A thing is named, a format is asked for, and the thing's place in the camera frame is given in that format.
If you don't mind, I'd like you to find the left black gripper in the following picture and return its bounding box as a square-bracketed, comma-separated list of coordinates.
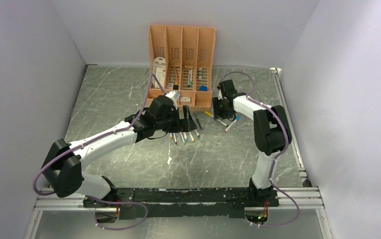
[155, 105, 198, 133]

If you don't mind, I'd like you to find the mint cap yellow tip pen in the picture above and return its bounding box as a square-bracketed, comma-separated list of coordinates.
[189, 132, 195, 142]

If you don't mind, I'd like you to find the blue cap pink tip pen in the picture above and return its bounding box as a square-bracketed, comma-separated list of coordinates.
[224, 116, 240, 132]

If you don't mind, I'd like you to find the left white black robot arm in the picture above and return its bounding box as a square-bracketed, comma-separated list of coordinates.
[41, 95, 197, 207]

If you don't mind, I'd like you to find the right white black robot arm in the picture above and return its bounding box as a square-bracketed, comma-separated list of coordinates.
[212, 80, 292, 206]

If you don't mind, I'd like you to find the small white box in organizer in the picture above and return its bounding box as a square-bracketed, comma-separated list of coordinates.
[180, 97, 191, 103]

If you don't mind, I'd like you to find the orange desk organizer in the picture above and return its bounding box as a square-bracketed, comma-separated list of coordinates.
[148, 24, 216, 112]

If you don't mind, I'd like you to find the white packet in organizer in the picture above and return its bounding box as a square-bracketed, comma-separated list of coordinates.
[152, 57, 166, 89]

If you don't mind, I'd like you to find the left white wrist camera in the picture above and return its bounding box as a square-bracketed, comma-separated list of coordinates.
[165, 90, 180, 109]

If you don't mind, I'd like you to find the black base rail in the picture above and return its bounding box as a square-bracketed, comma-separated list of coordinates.
[83, 186, 279, 220]

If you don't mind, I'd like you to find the aluminium frame rail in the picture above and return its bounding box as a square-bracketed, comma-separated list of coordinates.
[270, 67, 325, 209]

